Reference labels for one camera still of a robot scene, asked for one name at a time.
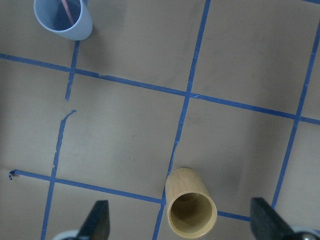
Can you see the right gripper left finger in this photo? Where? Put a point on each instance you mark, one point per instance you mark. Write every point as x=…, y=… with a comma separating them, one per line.
x=97, y=224

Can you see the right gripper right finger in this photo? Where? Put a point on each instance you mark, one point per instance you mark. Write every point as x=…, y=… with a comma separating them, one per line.
x=266, y=224

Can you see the blue plastic cup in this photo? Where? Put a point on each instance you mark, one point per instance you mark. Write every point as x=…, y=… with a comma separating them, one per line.
x=52, y=16

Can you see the bamboo chopstick holder cup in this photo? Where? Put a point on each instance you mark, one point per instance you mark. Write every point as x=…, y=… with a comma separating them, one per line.
x=190, y=209

